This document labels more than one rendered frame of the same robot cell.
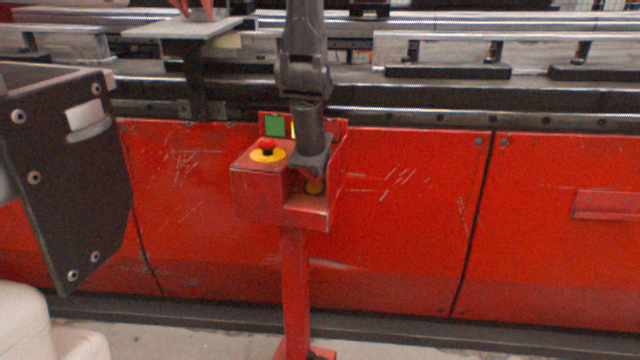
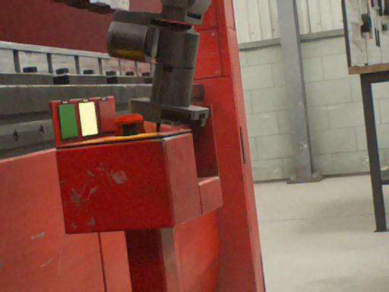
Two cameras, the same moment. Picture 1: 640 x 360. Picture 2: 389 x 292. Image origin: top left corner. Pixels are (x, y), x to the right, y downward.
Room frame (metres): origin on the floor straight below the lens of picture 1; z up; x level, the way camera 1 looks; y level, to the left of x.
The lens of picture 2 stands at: (0.57, 1.37, 0.82)
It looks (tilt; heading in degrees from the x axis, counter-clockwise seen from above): 3 degrees down; 278
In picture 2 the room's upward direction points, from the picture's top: 7 degrees counter-clockwise
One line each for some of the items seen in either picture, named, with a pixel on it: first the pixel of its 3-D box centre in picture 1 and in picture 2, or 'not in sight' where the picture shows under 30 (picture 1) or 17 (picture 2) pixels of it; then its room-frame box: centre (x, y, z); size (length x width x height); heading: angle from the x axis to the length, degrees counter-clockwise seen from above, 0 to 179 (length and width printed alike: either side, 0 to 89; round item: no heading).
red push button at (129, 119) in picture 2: (267, 149); (129, 128); (0.76, 0.11, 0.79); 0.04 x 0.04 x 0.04
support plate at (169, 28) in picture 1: (189, 26); not in sight; (0.99, 0.30, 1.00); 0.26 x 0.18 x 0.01; 174
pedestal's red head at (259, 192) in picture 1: (291, 168); (140, 156); (0.75, 0.06, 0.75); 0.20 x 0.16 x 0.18; 74
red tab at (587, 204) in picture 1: (607, 205); not in sight; (0.88, -0.72, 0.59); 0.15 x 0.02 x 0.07; 84
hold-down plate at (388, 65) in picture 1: (445, 70); (13, 82); (1.02, -0.31, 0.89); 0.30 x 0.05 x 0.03; 84
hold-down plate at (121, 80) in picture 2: not in sight; (121, 82); (0.94, -1.11, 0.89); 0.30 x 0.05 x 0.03; 84
